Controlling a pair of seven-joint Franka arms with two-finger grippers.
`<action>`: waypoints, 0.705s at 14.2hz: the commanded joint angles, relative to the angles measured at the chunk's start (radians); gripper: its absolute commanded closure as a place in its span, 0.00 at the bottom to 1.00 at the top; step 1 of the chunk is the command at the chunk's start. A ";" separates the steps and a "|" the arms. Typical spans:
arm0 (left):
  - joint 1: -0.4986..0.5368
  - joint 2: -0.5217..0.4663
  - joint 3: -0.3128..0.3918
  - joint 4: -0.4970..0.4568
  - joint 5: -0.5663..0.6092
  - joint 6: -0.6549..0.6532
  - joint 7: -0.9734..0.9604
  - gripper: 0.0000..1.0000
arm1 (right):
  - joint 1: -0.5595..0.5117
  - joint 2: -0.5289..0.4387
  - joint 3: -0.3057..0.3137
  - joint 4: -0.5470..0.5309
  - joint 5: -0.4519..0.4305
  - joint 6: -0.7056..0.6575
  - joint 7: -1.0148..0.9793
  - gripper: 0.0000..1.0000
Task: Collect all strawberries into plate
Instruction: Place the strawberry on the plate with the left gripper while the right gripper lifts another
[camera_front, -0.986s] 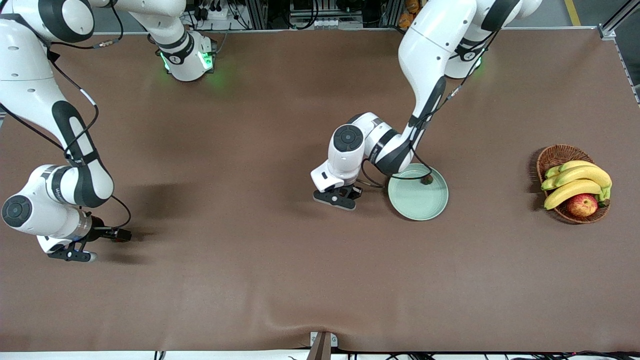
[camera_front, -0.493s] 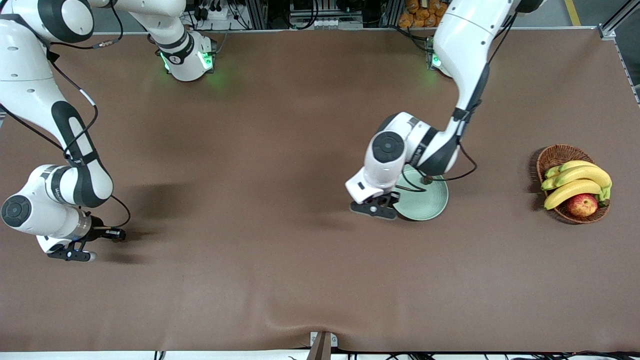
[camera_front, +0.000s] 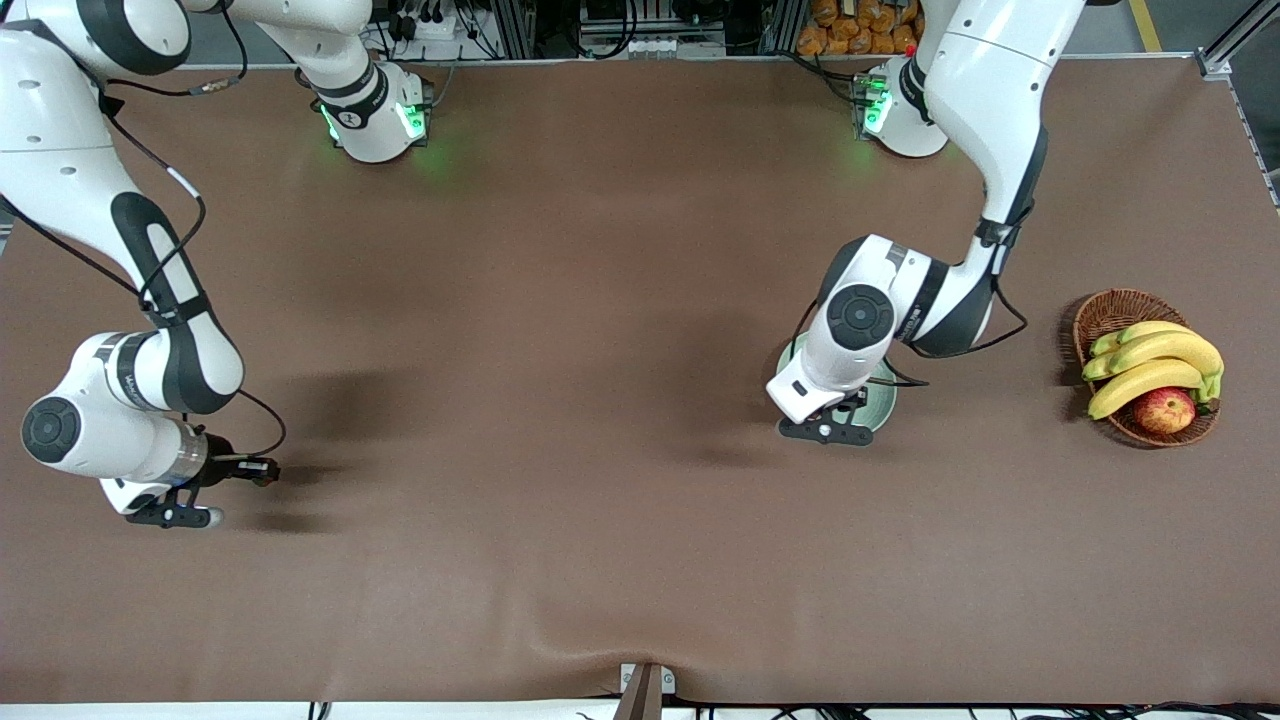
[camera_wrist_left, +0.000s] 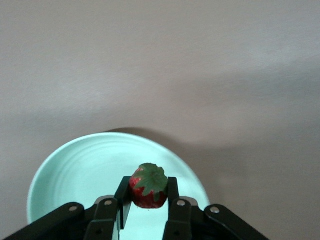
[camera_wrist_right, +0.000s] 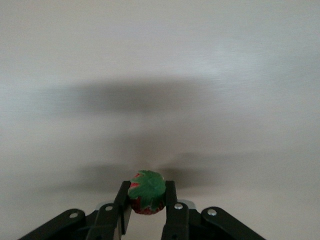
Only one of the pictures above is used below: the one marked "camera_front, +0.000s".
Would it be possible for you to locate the white left camera mount block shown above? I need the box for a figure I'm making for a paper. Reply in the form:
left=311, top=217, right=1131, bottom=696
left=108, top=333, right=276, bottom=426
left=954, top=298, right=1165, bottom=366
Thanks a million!
left=766, top=345, right=851, bottom=423

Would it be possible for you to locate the aluminium frame profile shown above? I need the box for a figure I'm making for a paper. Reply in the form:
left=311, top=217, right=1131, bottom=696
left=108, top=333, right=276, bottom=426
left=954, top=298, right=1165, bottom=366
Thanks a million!
left=1195, top=0, right=1280, bottom=79

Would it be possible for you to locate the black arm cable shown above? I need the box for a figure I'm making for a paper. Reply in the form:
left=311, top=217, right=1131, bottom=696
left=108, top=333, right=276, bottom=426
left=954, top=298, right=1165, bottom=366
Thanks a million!
left=0, top=0, right=288, bottom=461
left=793, top=215, right=1031, bottom=389

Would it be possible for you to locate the brown table mat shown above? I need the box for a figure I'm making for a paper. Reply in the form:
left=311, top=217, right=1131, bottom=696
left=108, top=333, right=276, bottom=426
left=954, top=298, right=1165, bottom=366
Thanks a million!
left=0, top=55, right=1280, bottom=706

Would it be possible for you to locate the grey metal camera post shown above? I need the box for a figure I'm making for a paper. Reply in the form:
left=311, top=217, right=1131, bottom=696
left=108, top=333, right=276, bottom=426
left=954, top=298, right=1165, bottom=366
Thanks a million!
left=612, top=662, right=677, bottom=720

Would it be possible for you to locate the white power strip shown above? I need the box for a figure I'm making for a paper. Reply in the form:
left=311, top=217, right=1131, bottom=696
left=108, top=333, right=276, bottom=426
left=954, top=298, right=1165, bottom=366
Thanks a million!
left=385, top=0, right=471, bottom=43

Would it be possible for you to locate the orange bread pile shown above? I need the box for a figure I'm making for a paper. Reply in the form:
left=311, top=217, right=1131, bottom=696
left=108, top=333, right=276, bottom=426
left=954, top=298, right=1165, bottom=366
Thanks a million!
left=795, top=0, right=921, bottom=57

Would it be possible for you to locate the red yellow apple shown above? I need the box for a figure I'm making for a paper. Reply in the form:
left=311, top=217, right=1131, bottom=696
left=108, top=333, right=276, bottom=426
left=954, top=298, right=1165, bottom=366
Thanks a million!
left=1133, top=386, right=1198, bottom=435

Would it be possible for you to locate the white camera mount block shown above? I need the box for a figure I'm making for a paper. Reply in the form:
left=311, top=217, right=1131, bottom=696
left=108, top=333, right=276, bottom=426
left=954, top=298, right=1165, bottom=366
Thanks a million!
left=100, top=478, right=201, bottom=519
left=766, top=345, right=851, bottom=423

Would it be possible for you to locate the white right camera mount block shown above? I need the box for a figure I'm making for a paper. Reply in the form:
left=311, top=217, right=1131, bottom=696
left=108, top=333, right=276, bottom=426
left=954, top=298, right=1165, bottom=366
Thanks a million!
left=100, top=478, right=201, bottom=519

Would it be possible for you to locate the brown wicker basket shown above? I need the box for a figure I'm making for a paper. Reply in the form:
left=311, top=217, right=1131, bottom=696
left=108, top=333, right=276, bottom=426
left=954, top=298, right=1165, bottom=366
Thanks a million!
left=1072, top=289, right=1221, bottom=448

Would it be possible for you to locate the pale green round plate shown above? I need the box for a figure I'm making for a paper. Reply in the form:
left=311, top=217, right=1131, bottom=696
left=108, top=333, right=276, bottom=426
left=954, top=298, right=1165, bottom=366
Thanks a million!
left=778, top=335, right=898, bottom=433

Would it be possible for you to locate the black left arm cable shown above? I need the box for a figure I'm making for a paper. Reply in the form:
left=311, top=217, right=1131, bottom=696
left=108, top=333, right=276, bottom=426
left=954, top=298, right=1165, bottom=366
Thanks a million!
left=793, top=215, right=1031, bottom=389

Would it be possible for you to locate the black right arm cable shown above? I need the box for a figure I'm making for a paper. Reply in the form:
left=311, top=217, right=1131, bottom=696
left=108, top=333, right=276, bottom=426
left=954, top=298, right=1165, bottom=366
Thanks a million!
left=0, top=0, right=288, bottom=461

